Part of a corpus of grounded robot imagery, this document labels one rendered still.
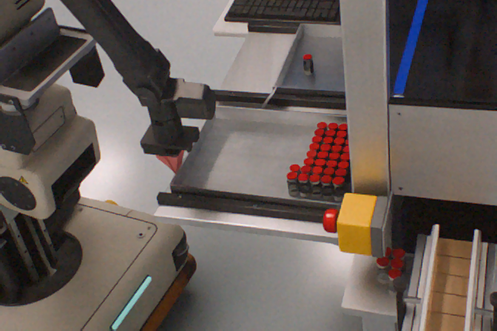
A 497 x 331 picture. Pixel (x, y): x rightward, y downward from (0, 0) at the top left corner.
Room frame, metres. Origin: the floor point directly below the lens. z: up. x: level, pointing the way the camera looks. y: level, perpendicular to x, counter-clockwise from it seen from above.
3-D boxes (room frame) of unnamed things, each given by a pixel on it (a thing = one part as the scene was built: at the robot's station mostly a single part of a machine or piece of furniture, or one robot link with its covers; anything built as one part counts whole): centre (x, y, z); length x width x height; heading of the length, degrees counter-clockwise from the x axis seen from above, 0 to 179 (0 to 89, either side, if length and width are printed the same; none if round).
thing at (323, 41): (1.52, -0.27, 0.90); 0.34 x 0.26 x 0.04; 68
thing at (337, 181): (1.19, -0.17, 0.90); 0.18 x 0.02 x 0.05; 157
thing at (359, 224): (0.93, -0.15, 1.00); 0.08 x 0.07 x 0.07; 68
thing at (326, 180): (1.19, -0.15, 0.90); 0.18 x 0.02 x 0.05; 157
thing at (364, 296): (0.90, -0.19, 0.87); 0.14 x 0.13 x 0.02; 68
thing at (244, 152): (1.25, -0.03, 0.90); 0.34 x 0.26 x 0.04; 67
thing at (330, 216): (0.94, -0.11, 0.99); 0.04 x 0.04 x 0.04; 68
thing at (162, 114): (1.24, 0.15, 1.08); 0.07 x 0.06 x 0.07; 71
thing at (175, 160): (1.25, 0.17, 0.94); 0.07 x 0.07 x 0.09; 68
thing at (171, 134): (1.25, 0.16, 1.01); 0.10 x 0.07 x 0.07; 68
